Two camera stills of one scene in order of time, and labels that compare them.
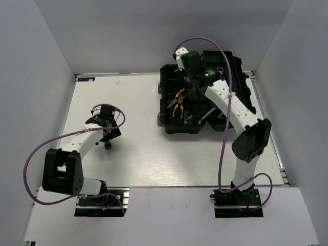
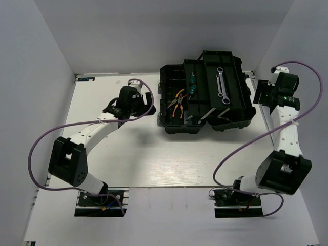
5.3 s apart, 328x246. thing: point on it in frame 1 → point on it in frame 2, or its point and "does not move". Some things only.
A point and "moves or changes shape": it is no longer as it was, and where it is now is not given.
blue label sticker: x=86 y=79 does not move
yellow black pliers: x=180 y=101 does not move
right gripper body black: x=185 y=77 → x=264 y=96
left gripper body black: x=114 y=132 → x=139 y=107
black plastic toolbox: x=182 y=111 does not move
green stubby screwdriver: x=107 y=145 moves or changes shape
